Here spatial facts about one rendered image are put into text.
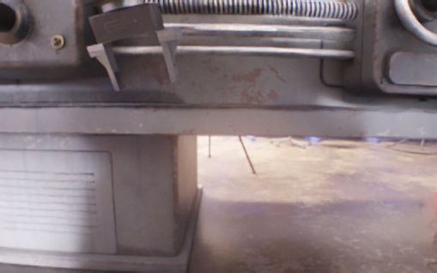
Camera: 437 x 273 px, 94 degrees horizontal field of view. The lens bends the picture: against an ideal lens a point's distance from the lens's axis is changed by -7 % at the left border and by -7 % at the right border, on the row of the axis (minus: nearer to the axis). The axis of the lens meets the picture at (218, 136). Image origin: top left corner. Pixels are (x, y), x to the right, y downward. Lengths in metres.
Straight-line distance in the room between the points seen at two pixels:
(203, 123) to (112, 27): 0.26
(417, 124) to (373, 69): 0.16
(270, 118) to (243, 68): 0.23
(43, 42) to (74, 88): 0.20
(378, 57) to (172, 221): 0.65
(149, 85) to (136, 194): 0.31
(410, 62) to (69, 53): 0.74
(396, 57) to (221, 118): 0.40
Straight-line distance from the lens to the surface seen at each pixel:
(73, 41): 0.59
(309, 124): 0.51
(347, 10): 0.69
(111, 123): 0.53
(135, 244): 0.72
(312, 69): 0.71
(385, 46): 0.62
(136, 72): 0.70
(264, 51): 0.59
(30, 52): 0.65
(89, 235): 0.76
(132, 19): 0.48
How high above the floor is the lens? 0.45
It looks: 7 degrees down
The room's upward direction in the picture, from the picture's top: 1 degrees clockwise
